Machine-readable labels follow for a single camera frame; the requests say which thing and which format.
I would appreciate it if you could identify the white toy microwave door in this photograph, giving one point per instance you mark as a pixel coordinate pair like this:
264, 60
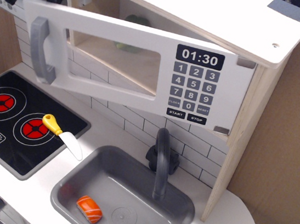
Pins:
152, 70

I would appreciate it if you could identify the wooden microwave cabinet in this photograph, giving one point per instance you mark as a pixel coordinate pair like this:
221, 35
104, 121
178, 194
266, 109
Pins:
246, 27

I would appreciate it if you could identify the green toy vegetable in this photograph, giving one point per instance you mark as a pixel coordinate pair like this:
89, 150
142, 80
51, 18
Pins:
137, 20

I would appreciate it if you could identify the black toy stove top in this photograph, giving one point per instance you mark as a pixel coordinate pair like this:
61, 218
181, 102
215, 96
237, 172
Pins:
26, 144

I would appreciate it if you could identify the dark grey toy faucet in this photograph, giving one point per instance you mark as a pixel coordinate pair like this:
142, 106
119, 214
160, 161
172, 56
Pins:
162, 162

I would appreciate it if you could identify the grey toy sink basin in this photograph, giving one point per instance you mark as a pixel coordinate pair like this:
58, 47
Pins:
122, 187

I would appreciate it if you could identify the orange salmon sushi toy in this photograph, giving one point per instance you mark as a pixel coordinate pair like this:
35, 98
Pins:
90, 209

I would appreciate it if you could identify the grey tape patch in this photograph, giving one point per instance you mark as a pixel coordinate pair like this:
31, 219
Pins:
287, 9

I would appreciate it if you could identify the brown cardboard panel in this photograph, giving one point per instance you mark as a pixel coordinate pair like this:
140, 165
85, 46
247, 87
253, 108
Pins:
267, 178

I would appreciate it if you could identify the yellow handled toy knife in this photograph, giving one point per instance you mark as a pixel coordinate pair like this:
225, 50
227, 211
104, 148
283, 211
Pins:
67, 137

